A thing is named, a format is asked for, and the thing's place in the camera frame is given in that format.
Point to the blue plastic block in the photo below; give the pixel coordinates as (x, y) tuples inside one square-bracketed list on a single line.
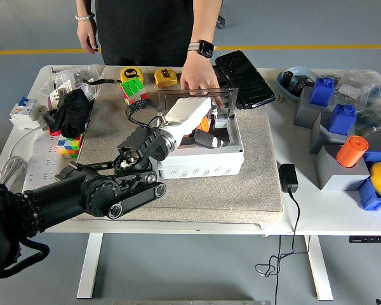
[(322, 92), (341, 122)]

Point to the yellow tape measure round label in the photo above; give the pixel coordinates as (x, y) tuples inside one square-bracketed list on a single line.
[(130, 74)]

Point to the black wrist watch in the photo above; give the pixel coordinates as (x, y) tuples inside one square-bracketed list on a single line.
[(204, 48)]

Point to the person's right hand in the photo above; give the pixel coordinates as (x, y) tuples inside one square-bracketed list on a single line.
[(87, 35)]

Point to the person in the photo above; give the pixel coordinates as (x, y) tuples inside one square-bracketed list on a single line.
[(146, 31)]

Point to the person's right forearm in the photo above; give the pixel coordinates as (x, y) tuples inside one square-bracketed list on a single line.
[(84, 6)]

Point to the white table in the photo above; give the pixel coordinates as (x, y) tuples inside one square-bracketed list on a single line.
[(304, 216)]

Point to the transparent hinged box lid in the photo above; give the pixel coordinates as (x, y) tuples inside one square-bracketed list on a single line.
[(230, 98)]

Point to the person's left forearm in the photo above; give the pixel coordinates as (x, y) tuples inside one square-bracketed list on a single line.
[(206, 22)]

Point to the small colourful puzzle cube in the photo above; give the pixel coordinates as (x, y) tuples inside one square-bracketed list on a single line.
[(70, 147)]

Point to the clear bags of components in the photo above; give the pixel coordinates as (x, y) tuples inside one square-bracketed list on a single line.
[(368, 95)]

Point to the grey-blue bowl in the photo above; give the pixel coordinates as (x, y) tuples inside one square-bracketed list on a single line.
[(284, 90)]

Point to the grey holder block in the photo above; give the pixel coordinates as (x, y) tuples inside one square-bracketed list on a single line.
[(320, 139), (304, 114), (339, 178)]

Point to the person's left hand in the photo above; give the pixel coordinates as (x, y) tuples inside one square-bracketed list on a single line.
[(197, 76)]

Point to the black power adapter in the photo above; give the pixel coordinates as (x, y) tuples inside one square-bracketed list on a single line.
[(288, 176)]

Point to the white circuit breaker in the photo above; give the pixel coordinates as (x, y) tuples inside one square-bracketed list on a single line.
[(22, 109)]

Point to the black cloth bundle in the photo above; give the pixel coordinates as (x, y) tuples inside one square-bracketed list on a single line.
[(71, 111)]

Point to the blue storage bin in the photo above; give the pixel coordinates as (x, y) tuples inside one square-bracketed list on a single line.
[(371, 198)]

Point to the large colourful puzzle cube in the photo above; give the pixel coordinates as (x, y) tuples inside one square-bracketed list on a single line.
[(131, 89)]

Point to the black table control panel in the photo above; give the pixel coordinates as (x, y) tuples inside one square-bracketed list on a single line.
[(368, 239)]

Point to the grey electrical enclosure box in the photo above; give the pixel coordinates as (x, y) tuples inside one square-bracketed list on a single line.
[(209, 165)]

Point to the black cylindrical capacitor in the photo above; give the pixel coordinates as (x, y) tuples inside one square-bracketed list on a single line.
[(300, 86), (286, 78)]

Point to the yellow tape measure black clip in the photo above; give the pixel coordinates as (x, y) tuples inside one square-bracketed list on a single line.
[(165, 77)]

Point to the grey-brown fabric mat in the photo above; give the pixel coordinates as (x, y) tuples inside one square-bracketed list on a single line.
[(209, 197)]

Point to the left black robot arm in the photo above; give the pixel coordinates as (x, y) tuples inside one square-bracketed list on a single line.
[(98, 193)]

